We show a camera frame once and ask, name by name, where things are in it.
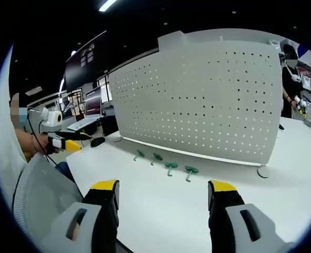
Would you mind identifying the white laptop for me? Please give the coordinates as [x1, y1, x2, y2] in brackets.
[66, 115, 104, 132]

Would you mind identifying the black cable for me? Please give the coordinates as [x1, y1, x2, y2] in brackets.
[26, 113, 59, 167]

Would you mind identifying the person's leg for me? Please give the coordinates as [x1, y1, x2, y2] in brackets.
[55, 161, 77, 184]

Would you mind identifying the large black wall screen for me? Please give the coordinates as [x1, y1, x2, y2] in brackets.
[65, 30, 111, 93]

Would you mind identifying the person's left hand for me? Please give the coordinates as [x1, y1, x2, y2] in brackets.
[34, 133, 59, 155]

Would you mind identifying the ceiling light strip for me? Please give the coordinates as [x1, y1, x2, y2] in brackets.
[98, 0, 118, 12]

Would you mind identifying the white perforated mounting plate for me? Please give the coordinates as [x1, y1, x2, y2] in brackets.
[109, 30, 283, 178]

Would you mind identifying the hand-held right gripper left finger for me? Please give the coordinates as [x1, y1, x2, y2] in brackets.
[42, 179, 120, 253]

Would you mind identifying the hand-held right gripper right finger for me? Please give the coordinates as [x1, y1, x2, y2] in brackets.
[207, 180, 296, 253]

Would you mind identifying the computer monitor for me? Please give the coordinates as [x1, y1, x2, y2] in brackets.
[84, 86, 104, 118]

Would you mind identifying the grey mesh office chair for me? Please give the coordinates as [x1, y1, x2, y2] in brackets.
[12, 152, 135, 253]

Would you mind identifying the black computer mouse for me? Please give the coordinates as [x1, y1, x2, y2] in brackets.
[90, 137, 105, 148]

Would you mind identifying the black box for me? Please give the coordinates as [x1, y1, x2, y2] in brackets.
[101, 115, 120, 138]

